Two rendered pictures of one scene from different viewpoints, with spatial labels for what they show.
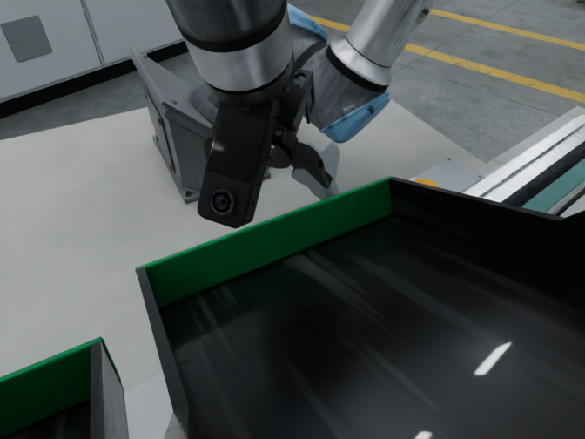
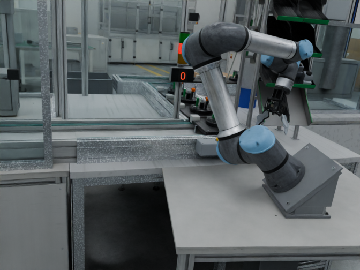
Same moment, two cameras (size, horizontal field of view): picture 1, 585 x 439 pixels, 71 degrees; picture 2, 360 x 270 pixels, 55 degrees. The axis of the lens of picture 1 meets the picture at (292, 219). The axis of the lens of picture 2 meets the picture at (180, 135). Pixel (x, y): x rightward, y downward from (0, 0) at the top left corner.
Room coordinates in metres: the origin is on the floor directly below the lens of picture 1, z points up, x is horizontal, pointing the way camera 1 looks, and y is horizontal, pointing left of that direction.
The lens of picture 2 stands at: (1.94, 0.12, 1.48)
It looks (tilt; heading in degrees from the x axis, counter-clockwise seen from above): 19 degrees down; 199
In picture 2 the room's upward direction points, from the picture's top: 5 degrees clockwise
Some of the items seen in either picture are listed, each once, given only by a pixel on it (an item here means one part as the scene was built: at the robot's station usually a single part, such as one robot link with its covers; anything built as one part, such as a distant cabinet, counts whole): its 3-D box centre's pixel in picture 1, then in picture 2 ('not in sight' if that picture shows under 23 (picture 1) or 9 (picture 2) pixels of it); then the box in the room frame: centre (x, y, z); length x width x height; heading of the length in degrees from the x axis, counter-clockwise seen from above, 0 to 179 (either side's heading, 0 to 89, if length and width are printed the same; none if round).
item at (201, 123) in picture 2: not in sight; (218, 126); (0.23, -0.25, 0.96); 0.24 x 0.24 x 0.02; 38
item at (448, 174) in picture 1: (419, 207); (219, 146); (0.45, -0.19, 0.93); 0.21 x 0.07 x 0.06; 128
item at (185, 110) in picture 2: not in sight; (202, 104); (0.03, -0.41, 1.01); 0.24 x 0.24 x 0.13; 38
